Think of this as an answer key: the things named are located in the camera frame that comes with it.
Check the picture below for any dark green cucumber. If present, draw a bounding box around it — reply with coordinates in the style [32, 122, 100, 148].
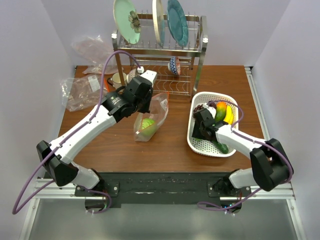
[212, 140, 229, 154]

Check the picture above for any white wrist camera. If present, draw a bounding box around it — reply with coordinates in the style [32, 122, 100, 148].
[140, 70, 158, 84]
[202, 103, 214, 109]

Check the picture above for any mint green floral plate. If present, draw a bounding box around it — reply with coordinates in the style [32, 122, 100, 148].
[113, 0, 142, 45]

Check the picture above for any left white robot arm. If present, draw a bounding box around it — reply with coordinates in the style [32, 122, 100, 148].
[36, 70, 157, 196]

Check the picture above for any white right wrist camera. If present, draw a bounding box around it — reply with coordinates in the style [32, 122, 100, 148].
[202, 103, 214, 109]

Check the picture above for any red yellow mango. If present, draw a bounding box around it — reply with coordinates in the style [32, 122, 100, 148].
[214, 102, 227, 122]

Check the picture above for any green cabbage toy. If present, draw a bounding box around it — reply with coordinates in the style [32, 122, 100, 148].
[139, 118, 157, 132]

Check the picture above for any cream rimmed plate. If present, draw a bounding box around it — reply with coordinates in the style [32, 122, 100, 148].
[152, 0, 165, 48]

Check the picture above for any cream enamel mug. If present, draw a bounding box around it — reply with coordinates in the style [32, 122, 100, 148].
[107, 72, 122, 89]

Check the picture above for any white perforated plastic basket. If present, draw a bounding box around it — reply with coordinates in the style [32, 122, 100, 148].
[186, 91, 238, 158]

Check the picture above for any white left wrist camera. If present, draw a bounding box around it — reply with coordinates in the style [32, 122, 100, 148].
[140, 70, 158, 84]

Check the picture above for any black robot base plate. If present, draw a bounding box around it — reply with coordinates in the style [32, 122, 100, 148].
[74, 171, 252, 210]

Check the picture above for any teal blue plate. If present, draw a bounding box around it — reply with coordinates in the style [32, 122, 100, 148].
[167, 0, 189, 48]

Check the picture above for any steel two-tier dish rack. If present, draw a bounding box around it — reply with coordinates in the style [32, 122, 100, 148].
[111, 12, 209, 97]

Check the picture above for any dark red grape bunch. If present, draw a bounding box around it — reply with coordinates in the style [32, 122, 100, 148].
[193, 101, 217, 114]

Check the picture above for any yellow banana bunch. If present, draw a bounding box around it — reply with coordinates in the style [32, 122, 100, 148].
[223, 105, 234, 125]

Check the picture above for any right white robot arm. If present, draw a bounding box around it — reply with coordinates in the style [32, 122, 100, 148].
[192, 108, 294, 197]

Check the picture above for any blue white patterned bowl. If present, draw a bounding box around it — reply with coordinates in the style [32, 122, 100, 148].
[168, 56, 181, 76]

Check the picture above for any crumpled clear bag at back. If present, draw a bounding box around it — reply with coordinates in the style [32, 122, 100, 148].
[71, 35, 114, 75]

